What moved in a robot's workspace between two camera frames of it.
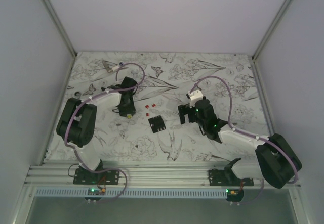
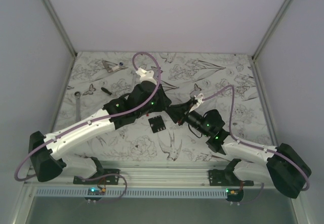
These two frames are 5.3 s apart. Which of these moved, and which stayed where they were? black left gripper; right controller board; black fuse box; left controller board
Moved: black left gripper
Stayed: left controller board; right controller board; black fuse box
